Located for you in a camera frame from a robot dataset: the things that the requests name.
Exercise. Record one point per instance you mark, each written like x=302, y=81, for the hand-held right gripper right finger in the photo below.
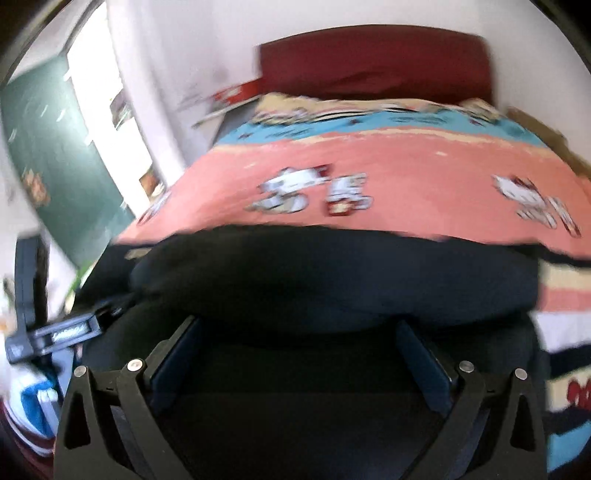
x=425, y=364

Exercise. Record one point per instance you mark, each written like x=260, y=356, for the red door decoration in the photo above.
x=37, y=187

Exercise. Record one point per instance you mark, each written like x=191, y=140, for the red white box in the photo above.
x=238, y=92

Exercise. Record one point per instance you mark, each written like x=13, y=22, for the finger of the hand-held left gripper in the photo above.
x=115, y=308

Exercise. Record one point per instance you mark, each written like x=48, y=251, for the dark navy garment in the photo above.
x=323, y=277

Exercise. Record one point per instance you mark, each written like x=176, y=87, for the dark red headboard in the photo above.
x=378, y=60

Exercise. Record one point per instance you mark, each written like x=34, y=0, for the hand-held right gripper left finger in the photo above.
x=180, y=360

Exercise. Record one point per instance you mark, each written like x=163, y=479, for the striped printed blanket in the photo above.
x=392, y=175

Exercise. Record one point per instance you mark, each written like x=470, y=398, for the green door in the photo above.
x=55, y=161

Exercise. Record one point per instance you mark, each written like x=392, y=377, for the wall poster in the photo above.
x=120, y=106

